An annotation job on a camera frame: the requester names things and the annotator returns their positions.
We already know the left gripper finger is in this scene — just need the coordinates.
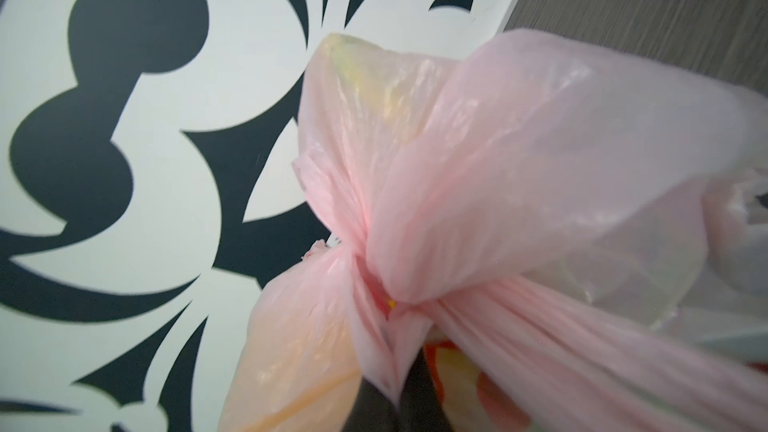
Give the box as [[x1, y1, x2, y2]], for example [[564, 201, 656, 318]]
[[341, 351, 453, 432]]

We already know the pink knotted plastic bag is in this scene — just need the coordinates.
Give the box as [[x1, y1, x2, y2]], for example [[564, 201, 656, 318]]
[[219, 29, 767, 431]]

